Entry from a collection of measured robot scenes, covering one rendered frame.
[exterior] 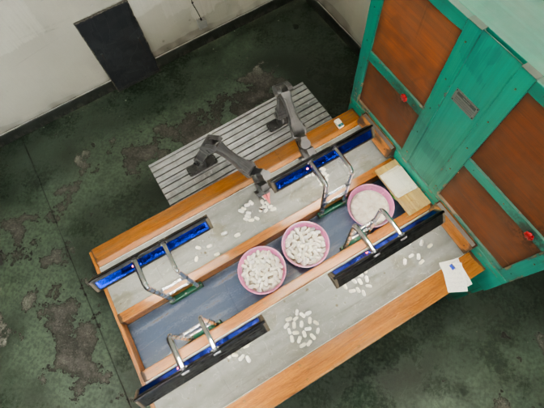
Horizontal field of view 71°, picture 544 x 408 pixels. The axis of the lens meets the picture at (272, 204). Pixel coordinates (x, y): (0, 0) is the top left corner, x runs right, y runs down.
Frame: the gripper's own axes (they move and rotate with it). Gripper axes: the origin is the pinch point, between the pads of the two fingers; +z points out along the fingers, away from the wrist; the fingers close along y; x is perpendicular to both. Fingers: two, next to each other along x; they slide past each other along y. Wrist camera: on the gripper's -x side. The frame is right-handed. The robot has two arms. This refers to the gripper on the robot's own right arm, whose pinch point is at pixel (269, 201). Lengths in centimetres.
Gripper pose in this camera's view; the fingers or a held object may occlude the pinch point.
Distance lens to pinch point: 222.1
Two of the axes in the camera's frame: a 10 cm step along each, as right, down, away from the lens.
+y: 8.7, -4.8, 1.4
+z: 4.2, 8.4, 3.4
